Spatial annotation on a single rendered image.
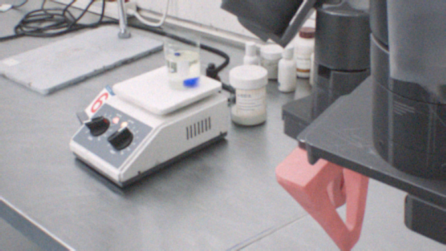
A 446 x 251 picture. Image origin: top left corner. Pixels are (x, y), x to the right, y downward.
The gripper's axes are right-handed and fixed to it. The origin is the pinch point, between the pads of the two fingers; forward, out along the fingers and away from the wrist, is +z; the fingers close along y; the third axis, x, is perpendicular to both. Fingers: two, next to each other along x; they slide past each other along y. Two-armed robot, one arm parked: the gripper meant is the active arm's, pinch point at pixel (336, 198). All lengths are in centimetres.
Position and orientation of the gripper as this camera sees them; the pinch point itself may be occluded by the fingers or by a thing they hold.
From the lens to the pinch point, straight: 60.9
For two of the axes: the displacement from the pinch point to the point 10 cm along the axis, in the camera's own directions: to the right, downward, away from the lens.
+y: -5.9, -3.6, 7.2
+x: -8.1, 2.9, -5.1
